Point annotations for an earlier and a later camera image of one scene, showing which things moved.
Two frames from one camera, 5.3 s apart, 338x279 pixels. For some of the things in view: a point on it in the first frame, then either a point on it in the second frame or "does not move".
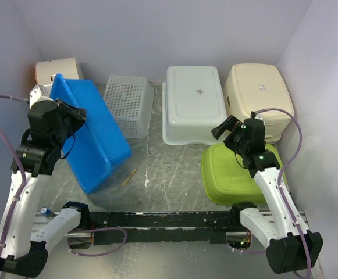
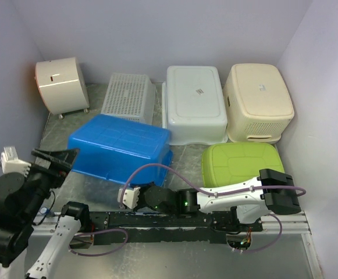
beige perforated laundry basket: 250,87 does not move
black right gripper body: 234,142 → 171,213
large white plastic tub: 193,102 does not move
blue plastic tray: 92,147 → 113,148
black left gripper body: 72,121 → 42,178
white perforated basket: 131,99 does not move
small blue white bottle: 47,212 does not move
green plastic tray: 226,179 does not move
